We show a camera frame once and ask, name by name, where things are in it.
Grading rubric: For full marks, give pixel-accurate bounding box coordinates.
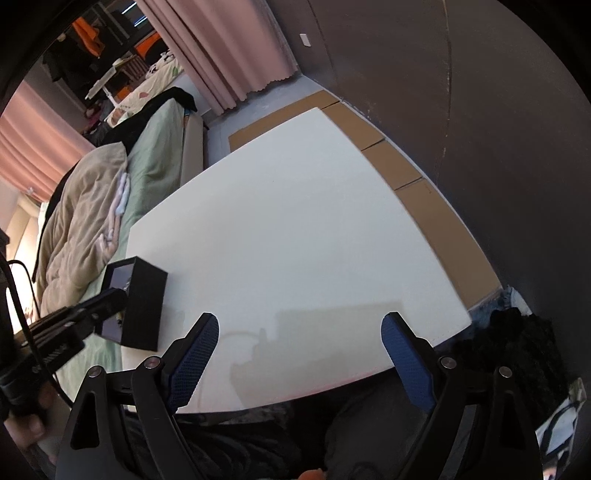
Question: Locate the pink curtain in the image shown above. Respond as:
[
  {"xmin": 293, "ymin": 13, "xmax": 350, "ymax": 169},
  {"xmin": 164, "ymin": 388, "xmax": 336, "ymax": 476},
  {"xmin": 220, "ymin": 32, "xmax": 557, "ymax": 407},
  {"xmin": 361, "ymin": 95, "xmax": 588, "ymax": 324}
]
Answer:
[
  {"xmin": 0, "ymin": 82, "xmax": 94, "ymax": 201},
  {"xmin": 138, "ymin": 0, "xmax": 298, "ymax": 115}
]

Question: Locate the orange cloth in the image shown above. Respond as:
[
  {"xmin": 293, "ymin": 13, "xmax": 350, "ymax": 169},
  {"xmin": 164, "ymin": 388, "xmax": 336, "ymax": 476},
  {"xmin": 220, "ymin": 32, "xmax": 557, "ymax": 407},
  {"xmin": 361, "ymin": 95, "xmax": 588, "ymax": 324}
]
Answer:
[{"xmin": 71, "ymin": 15, "xmax": 164, "ymax": 61}]

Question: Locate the black clothing on bed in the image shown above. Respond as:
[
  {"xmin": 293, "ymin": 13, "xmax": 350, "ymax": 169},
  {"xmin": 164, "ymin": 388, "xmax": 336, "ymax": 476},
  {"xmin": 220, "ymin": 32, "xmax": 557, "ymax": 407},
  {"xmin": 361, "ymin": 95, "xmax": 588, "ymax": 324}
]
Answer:
[{"xmin": 85, "ymin": 87, "xmax": 197, "ymax": 153}]

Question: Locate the floral patterned bedding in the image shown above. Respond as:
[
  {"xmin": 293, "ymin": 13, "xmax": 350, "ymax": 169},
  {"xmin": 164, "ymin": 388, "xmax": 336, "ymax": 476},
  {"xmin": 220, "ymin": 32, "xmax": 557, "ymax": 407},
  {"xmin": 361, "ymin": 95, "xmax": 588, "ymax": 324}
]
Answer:
[{"xmin": 106, "ymin": 50, "xmax": 183, "ymax": 128}]

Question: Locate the black jewelry box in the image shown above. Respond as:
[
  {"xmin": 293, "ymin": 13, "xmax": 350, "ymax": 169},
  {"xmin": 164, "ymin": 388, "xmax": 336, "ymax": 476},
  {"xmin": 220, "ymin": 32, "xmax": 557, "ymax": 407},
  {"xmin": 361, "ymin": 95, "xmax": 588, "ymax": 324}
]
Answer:
[{"xmin": 95, "ymin": 256, "xmax": 167, "ymax": 351}]

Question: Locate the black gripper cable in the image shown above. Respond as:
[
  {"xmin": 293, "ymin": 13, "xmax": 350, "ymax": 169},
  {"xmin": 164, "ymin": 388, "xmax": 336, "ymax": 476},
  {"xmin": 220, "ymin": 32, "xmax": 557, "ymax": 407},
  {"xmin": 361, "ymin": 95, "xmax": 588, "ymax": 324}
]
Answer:
[{"xmin": 0, "ymin": 250, "xmax": 43, "ymax": 333}]

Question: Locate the white folding table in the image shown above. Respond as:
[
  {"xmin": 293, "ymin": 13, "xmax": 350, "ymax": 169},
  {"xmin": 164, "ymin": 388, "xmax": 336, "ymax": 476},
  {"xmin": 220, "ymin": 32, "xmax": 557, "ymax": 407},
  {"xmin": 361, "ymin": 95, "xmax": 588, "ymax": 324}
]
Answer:
[{"xmin": 85, "ymin": 53, "xmax": 148, "ymax": 107}]

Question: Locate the white wall switch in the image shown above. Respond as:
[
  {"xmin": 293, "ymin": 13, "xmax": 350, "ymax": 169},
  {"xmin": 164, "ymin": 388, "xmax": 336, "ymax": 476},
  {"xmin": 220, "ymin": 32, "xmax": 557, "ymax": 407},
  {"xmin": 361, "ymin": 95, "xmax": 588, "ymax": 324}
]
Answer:
[{"xmin": 300, "ymin": 33, "xmax": 311, "ymax": 48}]

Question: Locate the brown cardboard sheet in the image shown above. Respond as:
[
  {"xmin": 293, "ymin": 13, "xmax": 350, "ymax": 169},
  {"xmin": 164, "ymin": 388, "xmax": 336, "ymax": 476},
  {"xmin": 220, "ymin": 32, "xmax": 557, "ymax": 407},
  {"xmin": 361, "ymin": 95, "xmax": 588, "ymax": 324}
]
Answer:
[{"xmin": 228, "ymin": 90, "xmax": 502, "ymax": 309}]

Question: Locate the left hand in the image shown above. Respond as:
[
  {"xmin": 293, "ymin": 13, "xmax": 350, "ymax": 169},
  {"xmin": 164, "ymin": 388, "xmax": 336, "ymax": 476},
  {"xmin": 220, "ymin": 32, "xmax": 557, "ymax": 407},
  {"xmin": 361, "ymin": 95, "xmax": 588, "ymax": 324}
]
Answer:
[{"xmin": 4, "ymin": 383, "xmax": 57, "ymax": 453}]

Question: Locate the beige blanket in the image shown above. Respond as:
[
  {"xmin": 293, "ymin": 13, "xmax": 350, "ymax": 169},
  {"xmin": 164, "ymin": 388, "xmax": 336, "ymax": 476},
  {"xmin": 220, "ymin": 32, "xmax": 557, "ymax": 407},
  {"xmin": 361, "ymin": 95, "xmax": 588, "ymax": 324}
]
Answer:
[{"xmin": 36, "ymin": 143, "xmax": 129, "ymax": 315}]

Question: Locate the green bed sheet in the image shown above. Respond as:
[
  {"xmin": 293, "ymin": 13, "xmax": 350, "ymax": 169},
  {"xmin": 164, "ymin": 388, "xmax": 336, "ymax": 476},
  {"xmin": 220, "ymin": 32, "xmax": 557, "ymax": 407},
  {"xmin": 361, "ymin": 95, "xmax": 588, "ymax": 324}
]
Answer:
[{"xmin": 57, "ymin": 99, "xmax": 185, "ymax": 399}]

